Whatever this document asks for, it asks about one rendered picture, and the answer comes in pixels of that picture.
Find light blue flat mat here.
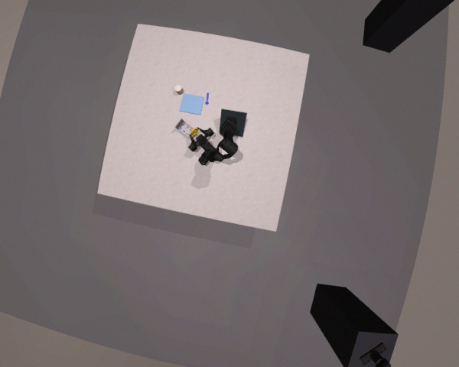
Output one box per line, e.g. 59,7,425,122
180,93,204,115

